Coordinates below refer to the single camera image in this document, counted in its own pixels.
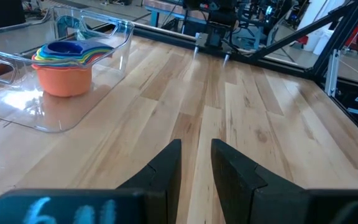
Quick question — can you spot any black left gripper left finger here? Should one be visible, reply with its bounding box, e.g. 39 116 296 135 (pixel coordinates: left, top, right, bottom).
116 139 183 224

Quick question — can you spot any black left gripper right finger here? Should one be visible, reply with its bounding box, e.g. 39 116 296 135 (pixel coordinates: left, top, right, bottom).
211 139 310 224

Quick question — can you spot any orange measuring cup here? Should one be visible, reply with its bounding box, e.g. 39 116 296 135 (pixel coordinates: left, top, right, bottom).
31 60 93 98

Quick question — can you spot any yellow measuring cup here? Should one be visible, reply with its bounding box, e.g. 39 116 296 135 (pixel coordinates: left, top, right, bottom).
33 49 113 66

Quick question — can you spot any red measuring cup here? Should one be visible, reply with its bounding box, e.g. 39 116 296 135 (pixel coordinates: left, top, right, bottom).
31 52 111 68

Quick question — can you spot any teal measuring cup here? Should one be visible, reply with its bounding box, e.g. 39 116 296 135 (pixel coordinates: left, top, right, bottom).
37 43 114 62

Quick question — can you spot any purple measuring cup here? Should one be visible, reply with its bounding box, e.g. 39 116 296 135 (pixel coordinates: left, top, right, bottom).
44 40 115 57

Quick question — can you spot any clear plastic basket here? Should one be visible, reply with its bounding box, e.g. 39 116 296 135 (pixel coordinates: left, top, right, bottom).
0 6 135 134

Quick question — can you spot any blue metal table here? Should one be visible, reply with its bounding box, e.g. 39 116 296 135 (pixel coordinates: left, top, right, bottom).
143 0 198 29

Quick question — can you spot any white column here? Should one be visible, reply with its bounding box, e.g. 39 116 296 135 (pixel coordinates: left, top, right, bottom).
296 0 335 57

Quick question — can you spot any silver upright bracket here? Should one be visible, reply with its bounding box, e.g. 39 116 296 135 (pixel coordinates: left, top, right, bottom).
324 49 341 97

